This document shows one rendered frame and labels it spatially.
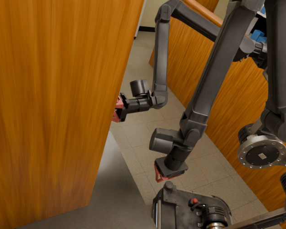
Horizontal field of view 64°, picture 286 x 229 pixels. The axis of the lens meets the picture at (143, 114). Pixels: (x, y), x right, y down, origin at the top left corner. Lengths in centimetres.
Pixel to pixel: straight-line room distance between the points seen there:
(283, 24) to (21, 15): 56
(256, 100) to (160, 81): 165
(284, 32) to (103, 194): 78
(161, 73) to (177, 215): 116
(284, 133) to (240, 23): 32
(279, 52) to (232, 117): 202
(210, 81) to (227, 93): 205
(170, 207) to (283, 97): 132
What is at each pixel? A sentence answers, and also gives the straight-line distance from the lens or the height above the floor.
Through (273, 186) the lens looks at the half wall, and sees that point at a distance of 259.
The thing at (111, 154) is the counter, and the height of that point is 94.
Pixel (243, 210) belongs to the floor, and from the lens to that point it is 253.
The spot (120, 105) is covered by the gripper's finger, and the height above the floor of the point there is 124.
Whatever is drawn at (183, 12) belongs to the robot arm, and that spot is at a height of 150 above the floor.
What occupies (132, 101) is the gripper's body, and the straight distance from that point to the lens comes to 89.
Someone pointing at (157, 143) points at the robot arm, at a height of 129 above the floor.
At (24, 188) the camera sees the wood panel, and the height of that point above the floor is 116.
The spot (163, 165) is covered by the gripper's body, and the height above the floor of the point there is 119.
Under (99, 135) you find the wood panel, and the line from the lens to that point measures 59.
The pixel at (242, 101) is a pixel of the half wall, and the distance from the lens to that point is 257.
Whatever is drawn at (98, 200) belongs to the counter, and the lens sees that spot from 93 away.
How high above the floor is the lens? 176
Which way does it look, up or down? 39 degrees down
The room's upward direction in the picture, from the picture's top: 21 degrees clockwise
